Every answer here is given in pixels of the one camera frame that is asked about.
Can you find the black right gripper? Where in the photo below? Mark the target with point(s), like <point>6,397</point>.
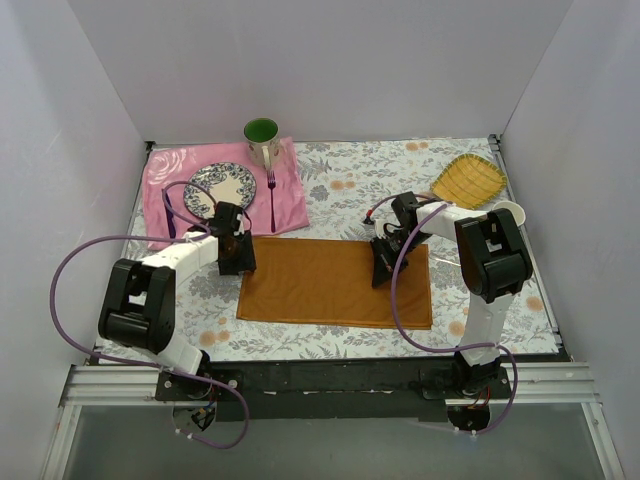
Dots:
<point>382,252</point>

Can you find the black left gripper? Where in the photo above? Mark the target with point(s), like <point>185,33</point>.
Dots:
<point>236,257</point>

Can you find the orange cloth napkin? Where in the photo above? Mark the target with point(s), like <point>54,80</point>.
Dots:
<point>314,282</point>

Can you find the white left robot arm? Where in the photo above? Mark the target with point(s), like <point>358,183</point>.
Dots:
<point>139,307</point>

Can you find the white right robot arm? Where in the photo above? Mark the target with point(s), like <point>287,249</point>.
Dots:
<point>494,261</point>

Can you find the green inside floral mug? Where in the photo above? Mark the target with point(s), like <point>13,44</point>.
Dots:
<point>262,137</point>

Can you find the silver metal spoon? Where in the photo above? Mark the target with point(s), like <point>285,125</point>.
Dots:
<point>444,260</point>

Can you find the blue floral ceramic plate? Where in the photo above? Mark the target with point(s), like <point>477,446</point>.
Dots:
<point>224,182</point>

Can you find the purple plastic knife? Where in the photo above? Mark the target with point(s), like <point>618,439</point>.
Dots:
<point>168,213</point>

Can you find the purple plastic fork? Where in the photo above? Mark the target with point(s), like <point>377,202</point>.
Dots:
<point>271,182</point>

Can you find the pink cloth placemat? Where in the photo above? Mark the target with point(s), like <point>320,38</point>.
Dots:
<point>182,184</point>

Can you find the woven bamboo basket tray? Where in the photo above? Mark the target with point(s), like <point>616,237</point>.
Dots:
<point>469,181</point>

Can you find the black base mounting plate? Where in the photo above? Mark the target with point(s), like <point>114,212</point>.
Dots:
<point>328,389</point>

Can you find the grey white mug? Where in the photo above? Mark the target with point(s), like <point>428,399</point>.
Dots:
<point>514,208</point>

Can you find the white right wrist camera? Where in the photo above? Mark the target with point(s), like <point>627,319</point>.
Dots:
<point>380,226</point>

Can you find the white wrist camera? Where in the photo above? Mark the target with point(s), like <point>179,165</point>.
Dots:
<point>196,233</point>
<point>380,226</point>

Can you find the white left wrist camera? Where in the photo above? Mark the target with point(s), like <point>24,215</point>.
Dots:
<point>196,233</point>

